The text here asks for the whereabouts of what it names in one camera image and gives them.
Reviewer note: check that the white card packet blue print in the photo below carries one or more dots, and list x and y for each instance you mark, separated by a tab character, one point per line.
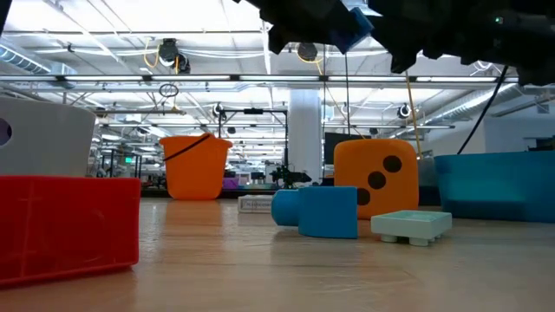
256	204

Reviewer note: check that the orange soft die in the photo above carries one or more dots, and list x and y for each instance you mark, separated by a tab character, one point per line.
399	195

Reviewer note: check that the black monitor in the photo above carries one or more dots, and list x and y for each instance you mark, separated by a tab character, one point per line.
329	149

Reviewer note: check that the orange plastic bucket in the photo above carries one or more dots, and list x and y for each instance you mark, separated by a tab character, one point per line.
195	173

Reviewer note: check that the light grey plastic bin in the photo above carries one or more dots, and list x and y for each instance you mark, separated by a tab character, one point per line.
52	138

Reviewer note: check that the small dark blue block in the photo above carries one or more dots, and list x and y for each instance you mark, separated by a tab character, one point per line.
353	30

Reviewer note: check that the green exit sign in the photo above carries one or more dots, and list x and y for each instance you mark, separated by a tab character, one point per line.
128	160

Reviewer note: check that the red toy brick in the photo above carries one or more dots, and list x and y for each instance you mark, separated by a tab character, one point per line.
65	229

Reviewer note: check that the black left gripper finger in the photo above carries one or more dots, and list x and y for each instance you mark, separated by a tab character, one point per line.
303	21

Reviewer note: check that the white building pillar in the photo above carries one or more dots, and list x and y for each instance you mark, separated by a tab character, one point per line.
305	138

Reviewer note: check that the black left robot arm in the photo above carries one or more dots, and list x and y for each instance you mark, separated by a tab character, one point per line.
2	13

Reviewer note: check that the black background rig frame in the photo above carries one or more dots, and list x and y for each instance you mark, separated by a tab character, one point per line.
253	111

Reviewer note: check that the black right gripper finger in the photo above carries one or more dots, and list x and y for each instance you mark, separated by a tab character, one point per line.
407	19
407	54

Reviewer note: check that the pale cyan flat brick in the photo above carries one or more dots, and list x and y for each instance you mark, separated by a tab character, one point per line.
412	223

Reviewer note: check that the blue block with cylinder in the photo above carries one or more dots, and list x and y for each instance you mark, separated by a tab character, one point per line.
329	212

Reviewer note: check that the black background camera device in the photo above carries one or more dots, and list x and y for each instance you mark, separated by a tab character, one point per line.
288	177

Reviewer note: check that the purple storage box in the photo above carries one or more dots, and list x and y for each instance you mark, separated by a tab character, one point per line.
231	183

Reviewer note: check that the teal plastic bin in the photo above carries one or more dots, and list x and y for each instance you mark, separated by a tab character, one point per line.
498	186

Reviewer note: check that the purple soft die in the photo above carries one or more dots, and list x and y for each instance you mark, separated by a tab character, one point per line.
4	132

